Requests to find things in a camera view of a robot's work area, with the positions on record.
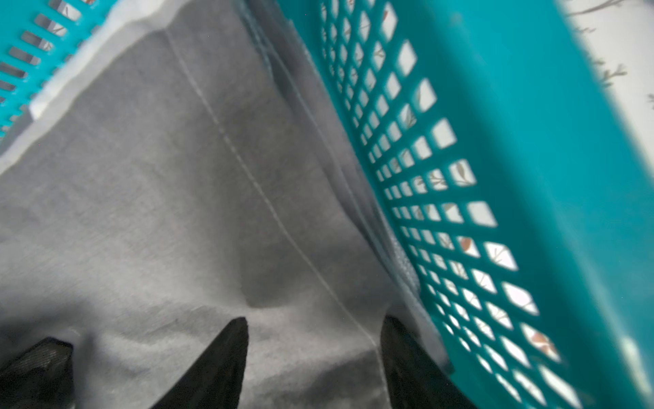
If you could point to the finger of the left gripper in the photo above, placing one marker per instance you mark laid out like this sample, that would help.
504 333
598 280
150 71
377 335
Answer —
40 376

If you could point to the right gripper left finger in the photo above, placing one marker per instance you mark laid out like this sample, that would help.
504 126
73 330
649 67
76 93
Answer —
215 379

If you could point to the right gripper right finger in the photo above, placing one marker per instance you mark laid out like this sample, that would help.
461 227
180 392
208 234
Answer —
414 381

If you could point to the plain grey pillowcase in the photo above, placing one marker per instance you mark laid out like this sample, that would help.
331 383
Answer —
201 177

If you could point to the teal plastic basket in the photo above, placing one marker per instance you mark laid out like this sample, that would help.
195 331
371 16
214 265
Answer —
506 172

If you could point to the beige cream grey pillowcase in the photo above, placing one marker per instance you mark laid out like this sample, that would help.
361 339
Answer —
127 23

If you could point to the floral table cloth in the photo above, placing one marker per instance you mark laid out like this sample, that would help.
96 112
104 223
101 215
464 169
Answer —
618 39

